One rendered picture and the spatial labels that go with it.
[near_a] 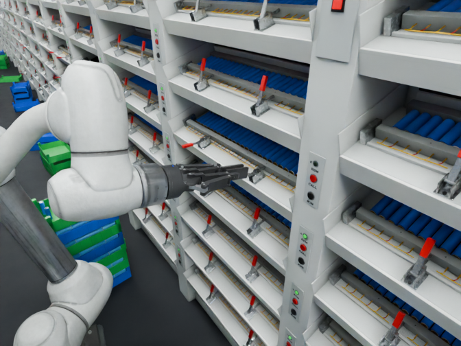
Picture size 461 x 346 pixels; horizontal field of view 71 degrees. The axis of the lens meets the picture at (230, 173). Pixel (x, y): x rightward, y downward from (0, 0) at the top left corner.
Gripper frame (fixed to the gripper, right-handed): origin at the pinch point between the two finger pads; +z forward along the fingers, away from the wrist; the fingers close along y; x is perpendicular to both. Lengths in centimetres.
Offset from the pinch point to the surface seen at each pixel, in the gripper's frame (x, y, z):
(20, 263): -108, -126, -39
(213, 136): 0.8, -24.7, 10.3
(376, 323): -20.8, 39.5, 13.7
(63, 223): -53, -75, -26
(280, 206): -5.2, 11.6, 6.7
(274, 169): 0.9, 3.6, 10.6
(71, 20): 24, -185, 5
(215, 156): -3.7, -18.3, 7.5
